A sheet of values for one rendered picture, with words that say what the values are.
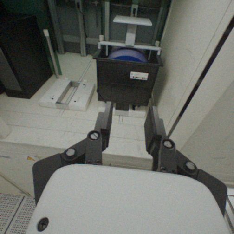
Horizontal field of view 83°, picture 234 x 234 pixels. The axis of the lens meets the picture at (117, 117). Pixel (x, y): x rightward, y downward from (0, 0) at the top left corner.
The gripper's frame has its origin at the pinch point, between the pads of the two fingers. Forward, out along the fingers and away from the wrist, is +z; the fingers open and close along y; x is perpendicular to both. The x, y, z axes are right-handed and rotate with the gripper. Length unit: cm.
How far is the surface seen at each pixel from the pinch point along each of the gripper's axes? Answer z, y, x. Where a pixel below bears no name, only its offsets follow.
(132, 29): 43.1, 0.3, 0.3
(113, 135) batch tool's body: 23.3, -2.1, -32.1
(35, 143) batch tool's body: 15.9, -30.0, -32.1
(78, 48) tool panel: 105, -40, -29
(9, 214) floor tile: 4, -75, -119
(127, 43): 43.1, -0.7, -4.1
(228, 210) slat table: 4, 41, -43
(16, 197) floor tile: 16, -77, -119
